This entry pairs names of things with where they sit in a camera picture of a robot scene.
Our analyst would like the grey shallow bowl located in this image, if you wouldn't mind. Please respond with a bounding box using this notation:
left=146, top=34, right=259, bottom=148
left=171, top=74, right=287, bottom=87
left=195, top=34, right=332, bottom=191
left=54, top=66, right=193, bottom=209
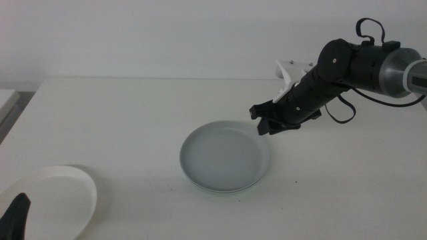
left=179, top=120, right=271, bottom=193

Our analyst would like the pale green shallow bowl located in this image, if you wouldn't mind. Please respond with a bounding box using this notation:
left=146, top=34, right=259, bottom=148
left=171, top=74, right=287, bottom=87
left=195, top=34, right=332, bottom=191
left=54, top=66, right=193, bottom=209
left=191, top=181, right=260, bottom=195

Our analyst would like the white shallow bowl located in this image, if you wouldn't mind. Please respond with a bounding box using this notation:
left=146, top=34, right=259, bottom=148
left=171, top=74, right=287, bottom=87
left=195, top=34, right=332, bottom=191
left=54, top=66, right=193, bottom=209
left=0, top=165, right=98, bottom=240

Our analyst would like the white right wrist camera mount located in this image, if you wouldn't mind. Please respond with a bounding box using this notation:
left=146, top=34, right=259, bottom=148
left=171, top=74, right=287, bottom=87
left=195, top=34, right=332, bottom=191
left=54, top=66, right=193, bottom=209
left=272, top=59, right=315, bottom=105

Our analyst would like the long black cable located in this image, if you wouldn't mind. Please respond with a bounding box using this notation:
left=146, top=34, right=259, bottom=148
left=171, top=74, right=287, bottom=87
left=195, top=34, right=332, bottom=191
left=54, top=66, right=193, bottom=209
left=324, top=85, right=427, bottom=125

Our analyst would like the short black cable loop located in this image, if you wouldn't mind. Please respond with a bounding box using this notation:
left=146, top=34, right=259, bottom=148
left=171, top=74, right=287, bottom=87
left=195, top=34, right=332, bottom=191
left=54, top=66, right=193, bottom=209
left=355, top=17, right=387, bottom=46

